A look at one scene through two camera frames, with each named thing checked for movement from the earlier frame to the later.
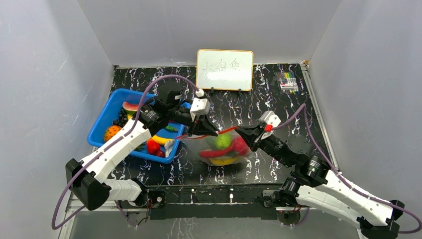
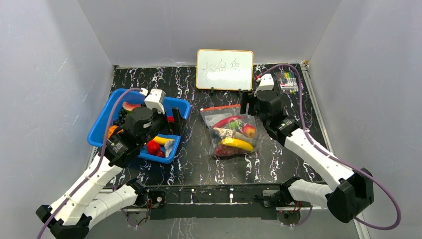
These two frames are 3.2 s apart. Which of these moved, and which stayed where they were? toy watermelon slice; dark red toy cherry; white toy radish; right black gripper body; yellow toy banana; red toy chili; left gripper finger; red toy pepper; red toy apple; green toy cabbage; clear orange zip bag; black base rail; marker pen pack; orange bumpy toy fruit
Moved: right black gripper body; left gripper finger; red toy apple; green toy cabbage; red toy chili; clear orange zip bag
Stayed: orange bumpy toy fruit; toy watermelon slice; yellow toy banana; black base rail; red toy pepper; white toy radish; dark red toy cherry; marker pen pack
